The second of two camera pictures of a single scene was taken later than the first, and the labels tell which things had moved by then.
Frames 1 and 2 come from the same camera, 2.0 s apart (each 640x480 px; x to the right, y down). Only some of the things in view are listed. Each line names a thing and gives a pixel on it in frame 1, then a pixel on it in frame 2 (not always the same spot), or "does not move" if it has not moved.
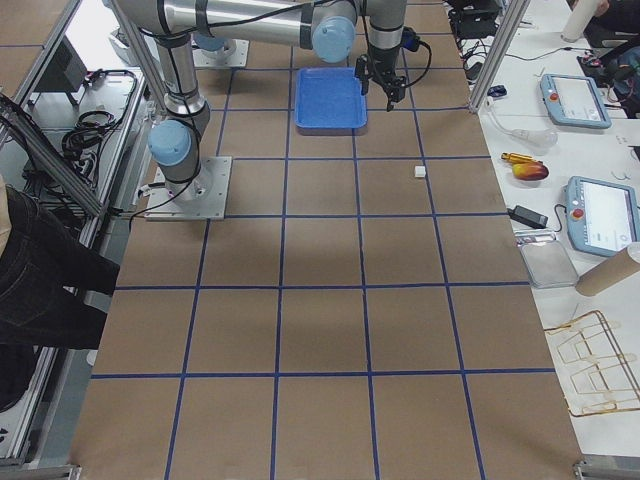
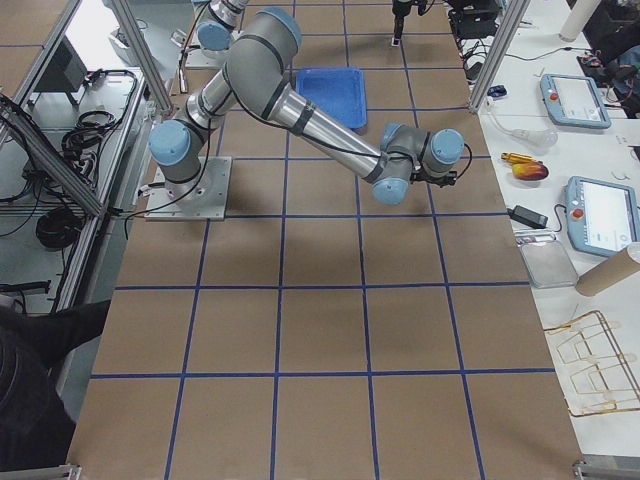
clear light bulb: [536, 138] does not move
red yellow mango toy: [530, 171] does not move
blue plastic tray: [329, 102] does not move
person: [44, 274] -> [36, 422]
